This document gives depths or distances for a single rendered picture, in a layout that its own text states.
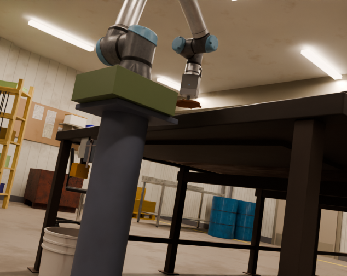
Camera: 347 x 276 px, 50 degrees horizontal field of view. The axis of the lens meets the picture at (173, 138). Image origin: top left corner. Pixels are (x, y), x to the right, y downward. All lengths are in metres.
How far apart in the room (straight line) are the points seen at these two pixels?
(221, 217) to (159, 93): 6.08
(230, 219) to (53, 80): 4.83
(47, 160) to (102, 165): 7.29
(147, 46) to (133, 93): 0.25
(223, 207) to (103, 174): 6.06
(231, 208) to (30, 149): 4.34
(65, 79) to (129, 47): 7.47
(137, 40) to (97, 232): 0.68
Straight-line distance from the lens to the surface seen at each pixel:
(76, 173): 2.18
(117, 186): 1.24
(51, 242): 1.68
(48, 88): 8.61
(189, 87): 1.82
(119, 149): 1.25
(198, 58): 1.88
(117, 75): 1.15
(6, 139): 6.22
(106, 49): 1.48
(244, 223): 7.59
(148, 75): 1.35
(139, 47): 1.36
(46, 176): 7.24
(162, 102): 1.26
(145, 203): 8.79
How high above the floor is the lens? 0.59
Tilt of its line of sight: 9 degrees up
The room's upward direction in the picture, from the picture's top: 9 degrees clockwise
